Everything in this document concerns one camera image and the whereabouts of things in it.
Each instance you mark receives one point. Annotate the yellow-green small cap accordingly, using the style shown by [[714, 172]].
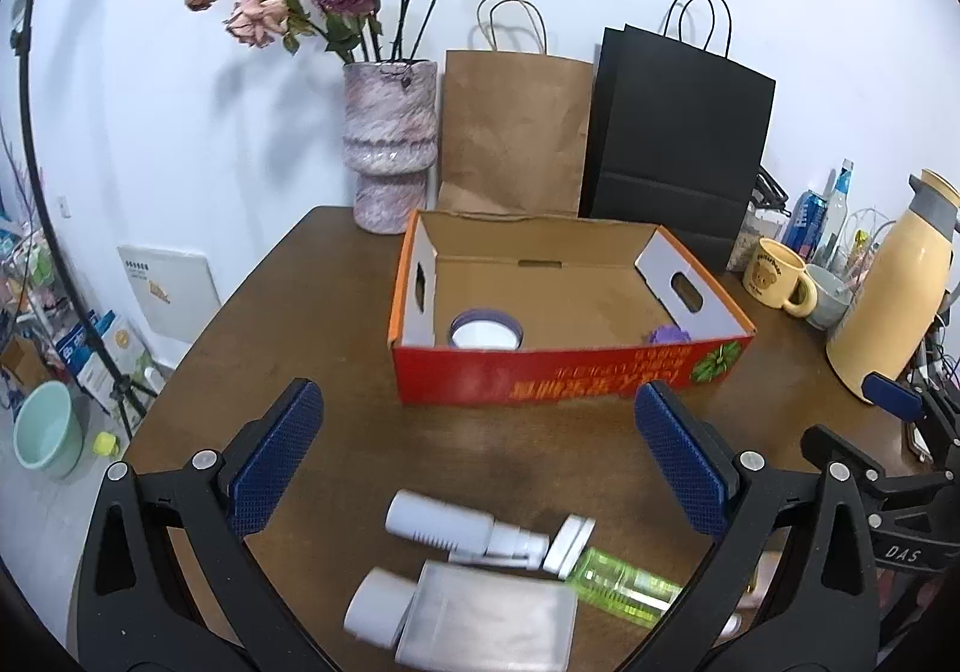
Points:
[[106, 445]]

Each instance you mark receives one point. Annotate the pink marbled vase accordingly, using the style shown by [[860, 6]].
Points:
[[390, 147]]

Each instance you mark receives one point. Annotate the white spray bottle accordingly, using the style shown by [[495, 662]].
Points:
[[435, 522]]

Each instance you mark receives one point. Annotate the mint green bucket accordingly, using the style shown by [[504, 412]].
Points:
[[49, 432]]

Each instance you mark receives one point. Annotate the blue white carton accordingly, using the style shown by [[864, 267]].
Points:
[[112, 349]]

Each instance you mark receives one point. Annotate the green bottle with white cap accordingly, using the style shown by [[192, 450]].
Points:
[[615, 582]]

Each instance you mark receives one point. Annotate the brown cardboard carton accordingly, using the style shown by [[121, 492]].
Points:
[[22, 364]]

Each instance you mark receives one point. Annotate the brown paper bag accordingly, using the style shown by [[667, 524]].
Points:
[[510, 132]]

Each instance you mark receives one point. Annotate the cluttered storage rack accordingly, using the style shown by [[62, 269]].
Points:
[[26, 267]]

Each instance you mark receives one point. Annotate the blue drink can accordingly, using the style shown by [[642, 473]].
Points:
[[804, 226]]

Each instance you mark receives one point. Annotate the yellow bear mug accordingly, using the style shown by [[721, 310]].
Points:
[[772, 271]]

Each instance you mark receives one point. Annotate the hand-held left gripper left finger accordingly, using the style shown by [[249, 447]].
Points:
[[277, 462]]

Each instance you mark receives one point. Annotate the smartphone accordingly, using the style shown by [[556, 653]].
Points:
[[919, 438]]

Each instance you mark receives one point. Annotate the clear container with black lid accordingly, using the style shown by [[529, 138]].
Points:
[[769, 207]]

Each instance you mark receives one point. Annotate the grey mug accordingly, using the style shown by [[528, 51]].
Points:
[[829, 301]]

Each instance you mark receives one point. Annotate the cream thermos jug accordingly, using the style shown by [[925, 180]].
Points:
[[892, 312]]

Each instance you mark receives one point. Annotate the black light stand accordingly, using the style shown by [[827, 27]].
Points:
[[122, 387]]

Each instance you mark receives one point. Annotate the beige small bottle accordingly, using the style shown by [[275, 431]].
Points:
[[754, 586]]

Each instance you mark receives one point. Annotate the red cardboard box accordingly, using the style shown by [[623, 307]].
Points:
[[480, 379]]

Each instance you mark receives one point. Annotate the black paper bag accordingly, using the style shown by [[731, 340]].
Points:
[[675, 139]]

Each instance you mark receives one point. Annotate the purple gear-shaped lid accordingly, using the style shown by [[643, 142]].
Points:
[[666, 336]]

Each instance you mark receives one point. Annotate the frosted bottle with white cap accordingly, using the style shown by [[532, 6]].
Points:
[[487, 619]]

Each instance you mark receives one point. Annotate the clear spray bottle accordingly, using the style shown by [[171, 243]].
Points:
[[838, 207]]

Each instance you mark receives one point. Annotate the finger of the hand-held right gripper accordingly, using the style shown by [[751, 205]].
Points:
[[892, 396], [840, 451]]

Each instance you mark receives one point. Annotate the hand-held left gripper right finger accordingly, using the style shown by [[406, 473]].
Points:
[[679, 462]]

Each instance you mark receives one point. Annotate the white flat box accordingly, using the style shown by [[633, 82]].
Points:
[[169, 289]]

